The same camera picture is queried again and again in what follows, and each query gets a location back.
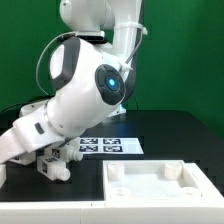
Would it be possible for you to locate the white square tabletop tray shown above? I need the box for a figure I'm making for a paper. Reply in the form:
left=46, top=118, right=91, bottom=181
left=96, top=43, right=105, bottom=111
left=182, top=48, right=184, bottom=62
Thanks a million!
left=102, top=160, right=224, bottom=202

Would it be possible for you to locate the white fence left wall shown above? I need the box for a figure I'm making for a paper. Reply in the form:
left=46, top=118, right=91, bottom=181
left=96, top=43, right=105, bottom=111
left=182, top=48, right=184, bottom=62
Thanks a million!
left=0, top=164, right=7, bottom=188

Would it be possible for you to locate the black cable on table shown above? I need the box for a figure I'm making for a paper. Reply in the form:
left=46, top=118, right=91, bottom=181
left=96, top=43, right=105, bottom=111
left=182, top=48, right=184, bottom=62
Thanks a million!
left=0, top=96, right=54, bottom=116

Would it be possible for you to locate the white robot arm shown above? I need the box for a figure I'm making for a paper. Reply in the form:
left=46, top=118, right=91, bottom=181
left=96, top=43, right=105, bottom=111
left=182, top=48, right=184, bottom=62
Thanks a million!
left=0, top=0, right=147, bottom=164

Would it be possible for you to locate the white fence front wall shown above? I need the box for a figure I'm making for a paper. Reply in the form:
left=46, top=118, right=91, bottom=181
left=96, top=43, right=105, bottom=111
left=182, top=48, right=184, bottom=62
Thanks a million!
left=0, top=200, right=224, bottom=224

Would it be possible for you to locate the white fence wall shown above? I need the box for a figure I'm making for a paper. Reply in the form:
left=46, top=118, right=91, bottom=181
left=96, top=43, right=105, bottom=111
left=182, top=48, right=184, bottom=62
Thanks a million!
left=0, top=164, right=7, bottom=188
left=0, top=200, right=224, bottom=224

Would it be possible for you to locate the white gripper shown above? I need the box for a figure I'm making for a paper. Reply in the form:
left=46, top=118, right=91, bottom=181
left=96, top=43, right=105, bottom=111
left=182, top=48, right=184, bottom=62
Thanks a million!
left=0, top=116, right=64, bottom=164

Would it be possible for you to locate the white sheet with markers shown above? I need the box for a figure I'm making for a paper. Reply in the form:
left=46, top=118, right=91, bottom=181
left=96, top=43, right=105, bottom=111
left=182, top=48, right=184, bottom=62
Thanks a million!
left=79, top=138, right=144, bottom=155

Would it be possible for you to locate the grey camera cable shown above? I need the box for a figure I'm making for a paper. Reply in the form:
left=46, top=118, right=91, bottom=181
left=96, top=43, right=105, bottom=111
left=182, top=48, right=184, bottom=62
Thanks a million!
left=35, top=31, right=76, bottom=98

